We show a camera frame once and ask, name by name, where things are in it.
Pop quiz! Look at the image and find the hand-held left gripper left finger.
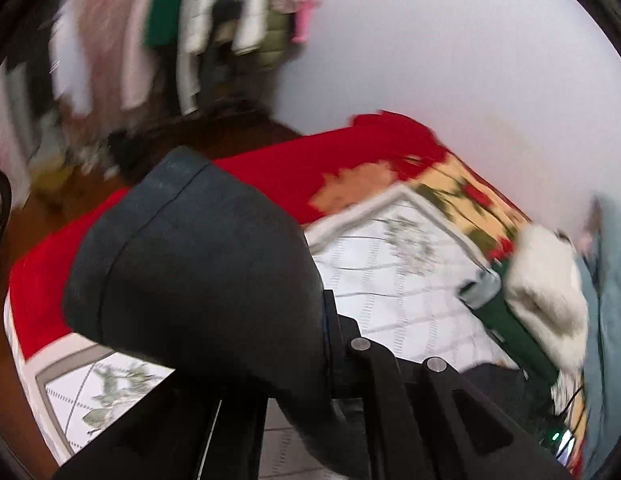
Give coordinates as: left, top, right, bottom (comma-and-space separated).
53, 369, 269, 480

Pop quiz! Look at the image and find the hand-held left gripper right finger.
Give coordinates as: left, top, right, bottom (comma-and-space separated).
322, 289, 574, 480

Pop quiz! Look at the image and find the dark grey-blue garment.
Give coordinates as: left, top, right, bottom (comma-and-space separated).
62, 146, 372, 480

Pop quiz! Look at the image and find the row of hanging clothes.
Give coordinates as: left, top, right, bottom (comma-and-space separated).
0, 0, 327, 188

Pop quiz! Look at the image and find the dark green garment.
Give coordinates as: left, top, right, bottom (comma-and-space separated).
458, 259, 562, 387

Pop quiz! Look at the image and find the red floral quilted bedspread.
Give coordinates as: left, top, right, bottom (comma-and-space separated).
4, 110, 591, 467

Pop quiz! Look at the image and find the white fluffy garment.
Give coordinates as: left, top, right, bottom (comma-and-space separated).
505, 224, 590, 377

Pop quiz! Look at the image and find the light blue cloth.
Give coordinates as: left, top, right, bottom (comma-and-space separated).
573, 195, 621, 478

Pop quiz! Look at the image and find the black curved frame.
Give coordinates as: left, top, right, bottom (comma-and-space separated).
0, 167, 14, 262

